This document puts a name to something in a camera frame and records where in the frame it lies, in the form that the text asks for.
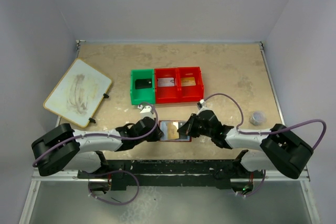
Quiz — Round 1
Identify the orange card in red bin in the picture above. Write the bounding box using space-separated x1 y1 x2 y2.
181 77 196 87

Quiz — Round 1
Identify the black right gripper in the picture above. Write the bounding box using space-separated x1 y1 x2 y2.
177 113 213 138

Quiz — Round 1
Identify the aluminium table frame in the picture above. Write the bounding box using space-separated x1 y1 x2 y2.
22 42 320 223

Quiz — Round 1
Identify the red plastic bin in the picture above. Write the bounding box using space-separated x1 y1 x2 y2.
178 67 204 102
154 68 181 104

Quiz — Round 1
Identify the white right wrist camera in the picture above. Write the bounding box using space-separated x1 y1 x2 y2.
197 99 209 113

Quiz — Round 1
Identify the gold card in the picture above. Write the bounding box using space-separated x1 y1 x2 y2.
166 121 180 140

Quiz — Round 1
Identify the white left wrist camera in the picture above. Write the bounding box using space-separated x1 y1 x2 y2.
138 104 154 119

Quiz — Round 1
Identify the outer red plastic bin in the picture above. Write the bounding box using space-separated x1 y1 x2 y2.
178 67 204 102

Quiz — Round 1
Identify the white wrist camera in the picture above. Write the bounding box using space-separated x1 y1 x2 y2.
138 104 154 119
197 99 209 113

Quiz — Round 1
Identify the red leather card holder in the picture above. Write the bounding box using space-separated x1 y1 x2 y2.
159 121 192 142

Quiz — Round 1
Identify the grey round object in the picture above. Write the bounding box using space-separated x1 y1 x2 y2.
249 111 266 126

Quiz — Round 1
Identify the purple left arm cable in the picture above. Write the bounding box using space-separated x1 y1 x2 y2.
31 102 159 205

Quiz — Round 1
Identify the white card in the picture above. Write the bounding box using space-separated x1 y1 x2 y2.
157 77 175 87

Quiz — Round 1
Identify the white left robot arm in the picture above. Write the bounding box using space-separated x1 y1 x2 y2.
32 117 164 178

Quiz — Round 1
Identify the yellow-framed whiteboard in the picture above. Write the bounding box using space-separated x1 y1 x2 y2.
43 59 112 128

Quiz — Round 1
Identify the middle red plastic bin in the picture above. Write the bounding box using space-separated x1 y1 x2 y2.
154 68 181 104

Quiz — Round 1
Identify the green plastic bin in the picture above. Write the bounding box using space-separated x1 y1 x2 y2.
130 69 155 105

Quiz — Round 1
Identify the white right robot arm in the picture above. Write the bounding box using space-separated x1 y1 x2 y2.
178 110 313 179

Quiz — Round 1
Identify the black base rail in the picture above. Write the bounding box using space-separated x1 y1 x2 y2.
76 158 266 191

